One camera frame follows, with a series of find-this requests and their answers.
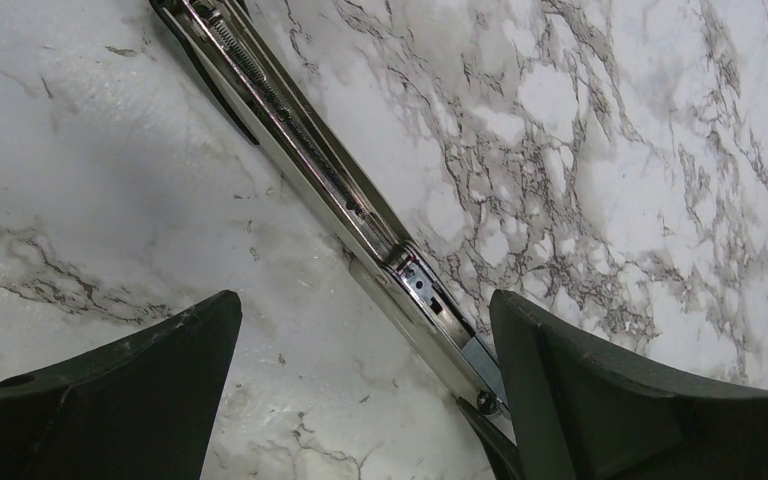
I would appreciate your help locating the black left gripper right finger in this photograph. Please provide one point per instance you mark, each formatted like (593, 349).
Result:
(584, 408)

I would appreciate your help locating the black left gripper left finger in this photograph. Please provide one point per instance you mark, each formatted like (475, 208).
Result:
(141, 407)

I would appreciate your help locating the long black silver stapler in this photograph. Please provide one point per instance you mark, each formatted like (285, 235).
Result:
(260, 97)

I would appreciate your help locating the staple strip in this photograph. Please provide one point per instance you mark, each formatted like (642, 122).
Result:
(478, 355)

